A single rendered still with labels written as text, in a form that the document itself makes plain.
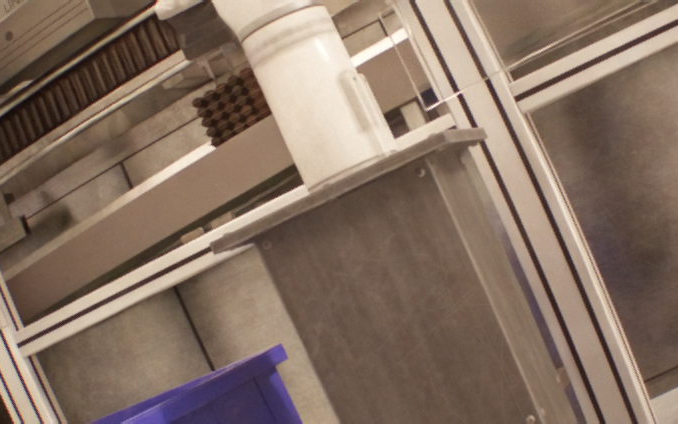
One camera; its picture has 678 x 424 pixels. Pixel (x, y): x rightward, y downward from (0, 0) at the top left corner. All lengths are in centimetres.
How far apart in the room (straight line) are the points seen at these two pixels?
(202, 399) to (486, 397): 31
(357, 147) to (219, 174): 56
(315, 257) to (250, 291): 87
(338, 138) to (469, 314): 21
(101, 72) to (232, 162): 38
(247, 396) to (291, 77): 38
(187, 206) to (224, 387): 49
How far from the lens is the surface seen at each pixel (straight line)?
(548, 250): 159
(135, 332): 222
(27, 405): 199
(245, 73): 182
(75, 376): 232
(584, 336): 160
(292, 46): 128
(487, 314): 120
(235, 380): 143
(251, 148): 178
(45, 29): 209
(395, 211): 121
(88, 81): 209
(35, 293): 201
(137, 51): 204
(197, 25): 181
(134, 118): 236
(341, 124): 127
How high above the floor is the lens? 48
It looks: 2 degrees up
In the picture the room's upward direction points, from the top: 25 degrees counter-clockwise
